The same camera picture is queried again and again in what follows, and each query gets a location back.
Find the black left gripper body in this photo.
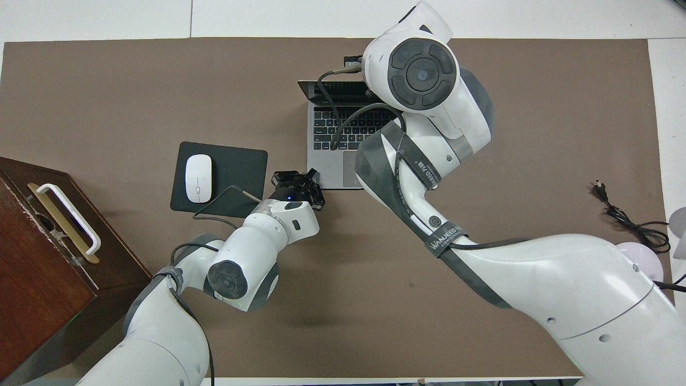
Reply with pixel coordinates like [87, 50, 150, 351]
[268, 182, 326, 211]

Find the grey laptop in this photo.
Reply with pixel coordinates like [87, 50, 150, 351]
[297, 79, 402, 190]

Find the black mouse pad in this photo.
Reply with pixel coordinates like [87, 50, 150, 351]
[170, 141, 269, 219]

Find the white computer mouse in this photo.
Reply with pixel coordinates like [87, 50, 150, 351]
[185, 154, 213, 204]

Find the brown table mat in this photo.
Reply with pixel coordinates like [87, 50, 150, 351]
[0, 36, 665, 378]

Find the dark wooden box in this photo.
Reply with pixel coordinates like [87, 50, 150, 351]
[0, 157, 152, 384]

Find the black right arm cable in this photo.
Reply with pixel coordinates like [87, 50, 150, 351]
[317, 65, 536, 253]

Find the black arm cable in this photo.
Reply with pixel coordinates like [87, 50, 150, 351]
[170, 185, 264, 386]
[317, 65, 536, 253]

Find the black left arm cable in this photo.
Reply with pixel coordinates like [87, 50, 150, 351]
[170, 185, 264, 386]

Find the white box handle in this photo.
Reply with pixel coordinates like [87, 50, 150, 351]
[36, 183, 101, 255]

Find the brass handle plate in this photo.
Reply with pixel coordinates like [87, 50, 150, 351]
[27, 182, 100, 264]

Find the black lamp cable with plug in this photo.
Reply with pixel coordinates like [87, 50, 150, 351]
[594, 181, 672, 254]

